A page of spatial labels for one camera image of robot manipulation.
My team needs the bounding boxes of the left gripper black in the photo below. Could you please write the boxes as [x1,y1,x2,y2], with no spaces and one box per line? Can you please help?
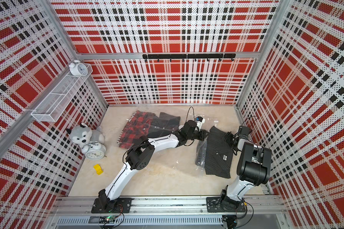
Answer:
[187,129,211,141]

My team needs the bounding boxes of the aluminium mounting rail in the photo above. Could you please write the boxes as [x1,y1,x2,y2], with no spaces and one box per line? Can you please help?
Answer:
[50,195,287,216]

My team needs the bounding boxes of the white wire shelf basket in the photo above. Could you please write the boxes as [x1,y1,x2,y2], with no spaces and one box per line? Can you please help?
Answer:
[31,63,93,122]

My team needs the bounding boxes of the black hook rail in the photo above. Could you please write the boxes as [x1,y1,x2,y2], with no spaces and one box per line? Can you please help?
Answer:
[142,53,236,60]

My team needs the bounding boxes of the red black plaid shirt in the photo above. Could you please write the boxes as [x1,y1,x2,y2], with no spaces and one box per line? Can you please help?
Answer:
[117,110,157,149]

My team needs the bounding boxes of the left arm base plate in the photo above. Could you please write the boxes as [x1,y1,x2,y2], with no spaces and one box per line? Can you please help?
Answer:
[91,198,133,214]

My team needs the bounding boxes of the grey pinstripe garment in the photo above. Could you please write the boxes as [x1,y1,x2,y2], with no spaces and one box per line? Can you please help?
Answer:
[195,127,234,179]

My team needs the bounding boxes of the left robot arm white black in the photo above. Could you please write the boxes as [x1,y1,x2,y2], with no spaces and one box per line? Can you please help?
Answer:
[91,116,208,213]

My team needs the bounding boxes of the white alarm clock on table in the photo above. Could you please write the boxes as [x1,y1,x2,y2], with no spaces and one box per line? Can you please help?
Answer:
[81,143,106,160]

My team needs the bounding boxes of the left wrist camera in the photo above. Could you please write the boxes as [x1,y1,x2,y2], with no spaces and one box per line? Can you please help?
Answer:
[196,116,205,131]

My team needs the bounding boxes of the clear vacuum bag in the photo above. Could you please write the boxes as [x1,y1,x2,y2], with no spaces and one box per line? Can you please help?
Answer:
[116,108,218,178]

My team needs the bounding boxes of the yellow small block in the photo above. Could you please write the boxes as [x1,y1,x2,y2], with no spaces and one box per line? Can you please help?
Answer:
[93,164,103,175]

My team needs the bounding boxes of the husky plush toy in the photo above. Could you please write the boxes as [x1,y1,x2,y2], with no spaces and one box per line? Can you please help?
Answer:
[66,123,105,148]

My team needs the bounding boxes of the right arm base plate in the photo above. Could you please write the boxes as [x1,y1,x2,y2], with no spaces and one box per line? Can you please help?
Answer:
[206,197,246,213]

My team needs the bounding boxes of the white alarm clock on shelf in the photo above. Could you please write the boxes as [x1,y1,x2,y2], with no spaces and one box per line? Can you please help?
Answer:
[69,60,88,76]

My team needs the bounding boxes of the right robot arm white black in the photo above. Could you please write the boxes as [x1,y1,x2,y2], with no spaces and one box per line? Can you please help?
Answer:
[219,126,272,211]

